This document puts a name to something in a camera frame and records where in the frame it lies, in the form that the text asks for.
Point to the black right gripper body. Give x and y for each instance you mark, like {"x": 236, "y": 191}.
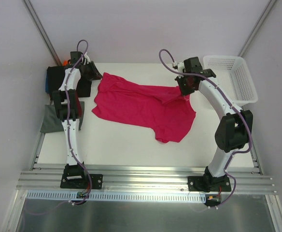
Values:
{"x": 184, "y": 87}

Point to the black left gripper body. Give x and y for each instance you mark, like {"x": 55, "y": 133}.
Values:
{"x": 92, "y": 72}

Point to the pink t shirt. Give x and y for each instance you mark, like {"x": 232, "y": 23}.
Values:
{"x": 163, "y": 109}

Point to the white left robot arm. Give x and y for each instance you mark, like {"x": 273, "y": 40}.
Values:
{"x": 68, "y": 111}

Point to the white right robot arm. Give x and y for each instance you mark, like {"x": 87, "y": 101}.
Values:
{"x": 232, "y": 134}

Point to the black folded t shirt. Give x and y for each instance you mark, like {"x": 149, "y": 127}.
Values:
{"x": 56, "y": 76}

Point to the blue folded t shirt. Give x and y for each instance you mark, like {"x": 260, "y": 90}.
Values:
{"x": 46, "y": 85}

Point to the white plastic basket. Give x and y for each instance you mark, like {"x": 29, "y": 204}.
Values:
{"x": 234, "y": 77}

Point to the grey folded t shirt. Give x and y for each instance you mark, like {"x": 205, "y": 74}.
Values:
{"x": 50, "y": 122}

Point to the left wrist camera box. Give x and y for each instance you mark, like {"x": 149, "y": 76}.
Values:
{"x": 75, "y": 56}

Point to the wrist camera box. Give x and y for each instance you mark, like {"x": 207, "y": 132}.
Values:
{"x": 75, "y": 56}
{"x": 192, "y": 65}

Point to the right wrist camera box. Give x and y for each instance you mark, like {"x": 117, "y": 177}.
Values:
{"x": 192, "y": 65}

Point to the left aluminium corner post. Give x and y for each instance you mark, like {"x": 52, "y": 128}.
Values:
{"x": 40, "y": 28}

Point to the aluminium corner post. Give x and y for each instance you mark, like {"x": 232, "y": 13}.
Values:
{"x": 40, "y": 28}
{"x": 269, "y": 7}

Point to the aluminium mounting rail frame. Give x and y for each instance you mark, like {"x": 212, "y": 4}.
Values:
{"x": 131, "y": 159}

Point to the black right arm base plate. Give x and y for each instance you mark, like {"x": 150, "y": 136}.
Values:
{"x": 208, "y": 184}

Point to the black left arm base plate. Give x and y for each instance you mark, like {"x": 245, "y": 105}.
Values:
{"x": 81, "y": 182}

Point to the right aluminium corner post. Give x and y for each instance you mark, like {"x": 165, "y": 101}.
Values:
{"x": 269, "y": 7}

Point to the white slotted cable duct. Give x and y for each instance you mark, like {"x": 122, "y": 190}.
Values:
{"x": 118, "y": 196}

